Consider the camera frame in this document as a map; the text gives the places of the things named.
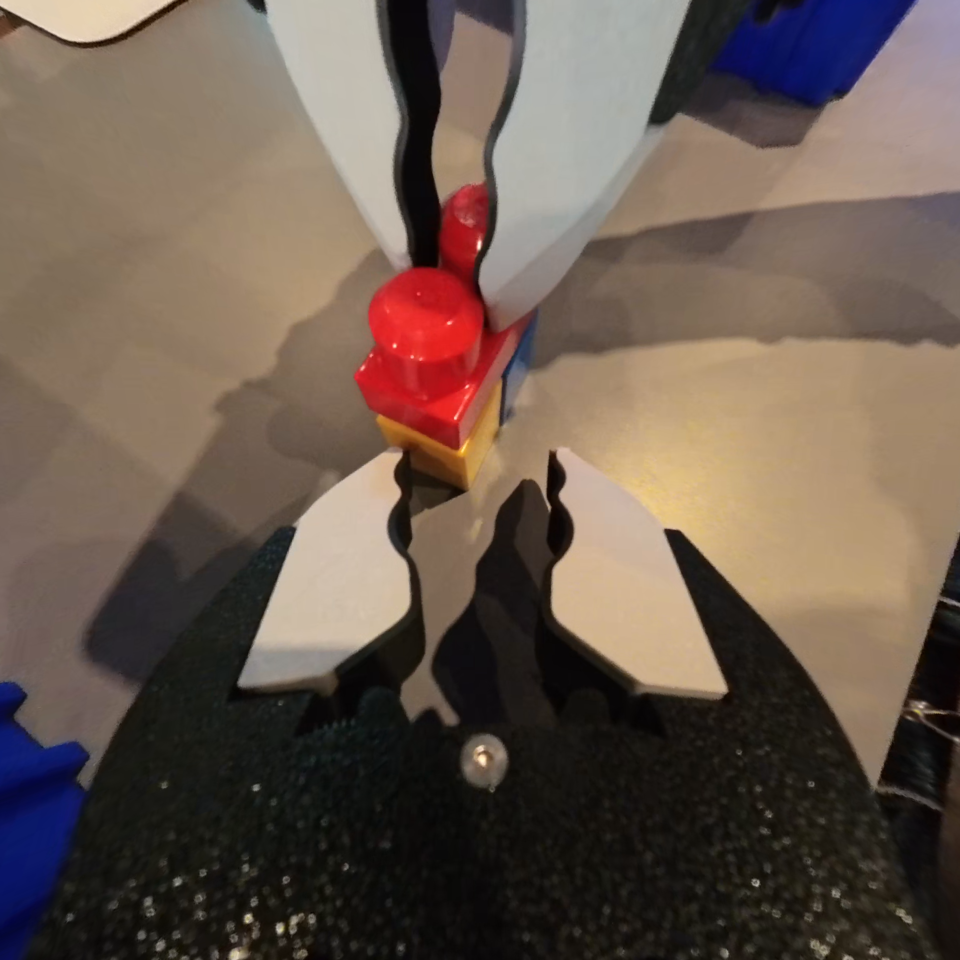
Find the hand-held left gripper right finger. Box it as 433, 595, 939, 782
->
536, 447, 729, 699

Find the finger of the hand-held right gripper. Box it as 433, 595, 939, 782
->
266, 0, 445, 273
476, 0, 691, 331

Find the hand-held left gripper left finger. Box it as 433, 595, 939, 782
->
238, 447, 425, 695

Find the yellow mega block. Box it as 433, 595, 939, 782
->
375, 378, 502, 490

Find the red mega block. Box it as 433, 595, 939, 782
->
354, 182, 526, 449

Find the blue mega block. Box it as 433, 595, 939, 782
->
501, 311, 539, 430

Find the instruction board stand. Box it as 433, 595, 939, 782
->
33, 0, 192, 48

